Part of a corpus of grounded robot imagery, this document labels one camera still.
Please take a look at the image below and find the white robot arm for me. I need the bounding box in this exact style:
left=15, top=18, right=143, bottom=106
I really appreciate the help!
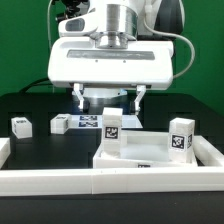
left=48, top=0, right=184, bottom=112

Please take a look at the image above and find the white marker tag sheet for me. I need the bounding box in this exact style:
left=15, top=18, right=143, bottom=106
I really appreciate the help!
left=70, top=115, right=142, bottom=129

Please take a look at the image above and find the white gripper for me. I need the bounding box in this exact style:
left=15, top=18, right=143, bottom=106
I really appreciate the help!
left=48, top=37, right=173, bottom=115

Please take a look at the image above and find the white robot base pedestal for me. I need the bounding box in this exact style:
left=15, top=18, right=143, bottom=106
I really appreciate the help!
left=72, top=88, right=127, bottom=103

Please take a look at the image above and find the white square tabletop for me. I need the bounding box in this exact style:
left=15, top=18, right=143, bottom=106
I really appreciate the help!
left=93, top=130, right=198, bottom=168

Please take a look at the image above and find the black cable bundle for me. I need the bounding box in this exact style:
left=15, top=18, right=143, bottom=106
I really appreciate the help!
left=18, top=77, right=54, bottom=94

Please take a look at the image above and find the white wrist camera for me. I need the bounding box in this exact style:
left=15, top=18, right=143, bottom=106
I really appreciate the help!
left=58, top=13, right=98, bottom=37

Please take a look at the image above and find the grey thin cable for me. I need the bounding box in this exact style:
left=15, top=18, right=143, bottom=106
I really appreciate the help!
left=46, top=0, right=56, bottom=51

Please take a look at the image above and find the white U-shaped obstacle fence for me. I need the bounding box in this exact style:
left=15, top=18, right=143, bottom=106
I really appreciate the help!
left=0, top=136, right=224, bottom=196

